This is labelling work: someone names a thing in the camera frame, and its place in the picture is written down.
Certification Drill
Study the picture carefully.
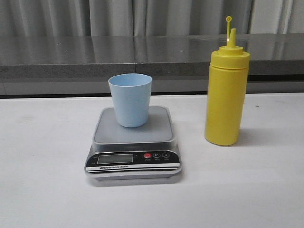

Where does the silver electronic kitchen scale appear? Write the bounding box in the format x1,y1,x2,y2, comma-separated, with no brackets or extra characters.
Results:
84,106,182,187

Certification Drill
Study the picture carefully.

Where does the grey stone counter ledge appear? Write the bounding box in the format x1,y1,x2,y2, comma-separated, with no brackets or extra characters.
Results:
0,34,304,98

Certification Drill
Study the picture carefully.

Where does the yellow squeeze bottle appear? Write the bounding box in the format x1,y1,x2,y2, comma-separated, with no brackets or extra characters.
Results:
205,16,250,146

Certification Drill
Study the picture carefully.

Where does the light blue plastic cup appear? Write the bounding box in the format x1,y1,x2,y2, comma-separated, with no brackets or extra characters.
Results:
108,73,152,128

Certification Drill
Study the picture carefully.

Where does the grey curtain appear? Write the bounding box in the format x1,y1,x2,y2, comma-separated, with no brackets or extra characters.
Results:
0,0,304,37

